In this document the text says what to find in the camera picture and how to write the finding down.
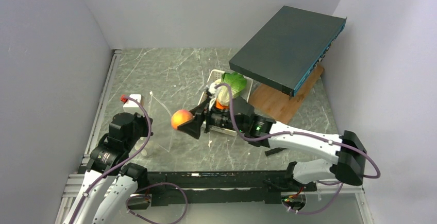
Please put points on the green white cabbage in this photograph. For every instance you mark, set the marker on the green white cabbage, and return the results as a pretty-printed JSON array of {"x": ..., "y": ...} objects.
[{"x": 237, "y": 83}]

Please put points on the dark network switch box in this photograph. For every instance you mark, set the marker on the dark network switch box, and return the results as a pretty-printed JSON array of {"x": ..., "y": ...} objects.
[{"x": 287, "y": 49}]

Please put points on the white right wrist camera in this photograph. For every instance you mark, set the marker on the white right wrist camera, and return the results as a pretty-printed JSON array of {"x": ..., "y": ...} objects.
[{"x": 216, "y": 92}]

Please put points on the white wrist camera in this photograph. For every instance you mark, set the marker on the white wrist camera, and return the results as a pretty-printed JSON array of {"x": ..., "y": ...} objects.
[
  {"x": 131, "y": 104},
  {"x": 216, "y": 92}
]

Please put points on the black hammer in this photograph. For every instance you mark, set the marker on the black hammer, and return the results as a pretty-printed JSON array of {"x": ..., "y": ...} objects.
[{"x": 273, "y": 151}]

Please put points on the peach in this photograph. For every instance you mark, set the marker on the peach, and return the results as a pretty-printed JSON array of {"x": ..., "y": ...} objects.
[{"x": 180, "y": 117}]

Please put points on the white perforated plastic basket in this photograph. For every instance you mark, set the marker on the white perforated plastic basket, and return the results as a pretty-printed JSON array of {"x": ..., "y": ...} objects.
[{"x": 214, "y": 76}]

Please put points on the orange tangerine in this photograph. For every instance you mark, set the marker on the orange tangerine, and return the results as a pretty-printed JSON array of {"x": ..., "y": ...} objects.
[{"x": 220, "y": 106}]

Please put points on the polka dot zip top bag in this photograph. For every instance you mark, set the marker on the polka dot zip top bag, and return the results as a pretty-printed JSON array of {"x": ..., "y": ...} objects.
[{"x": 161, "y": 140}]

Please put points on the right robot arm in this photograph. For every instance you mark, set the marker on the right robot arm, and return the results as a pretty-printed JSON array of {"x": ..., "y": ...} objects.
[{"x": 340, "y": 157}]

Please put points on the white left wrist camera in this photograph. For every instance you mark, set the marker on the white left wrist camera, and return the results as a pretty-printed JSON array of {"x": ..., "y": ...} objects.
[{"x": 131, "y": 104}]

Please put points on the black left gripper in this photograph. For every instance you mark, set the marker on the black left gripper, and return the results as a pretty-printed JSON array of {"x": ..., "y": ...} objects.
[{"x": 145, "y": 121}]

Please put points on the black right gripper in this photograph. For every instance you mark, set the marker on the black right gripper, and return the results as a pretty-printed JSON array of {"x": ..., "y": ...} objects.
[{"x": 192, "y": 127}]

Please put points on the aluminium frame profile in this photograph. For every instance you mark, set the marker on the aluminium frame profile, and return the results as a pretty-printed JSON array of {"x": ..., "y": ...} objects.
[{"x": 68, "y": 198}]

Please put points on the wooden cutting board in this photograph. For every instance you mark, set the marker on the wooden cutting board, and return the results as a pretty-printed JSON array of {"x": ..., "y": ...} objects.
[{"x": 278, "y": 105}]

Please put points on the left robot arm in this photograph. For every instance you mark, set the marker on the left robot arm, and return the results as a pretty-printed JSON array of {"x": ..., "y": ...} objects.
[{"x": 110, "y": 178}]

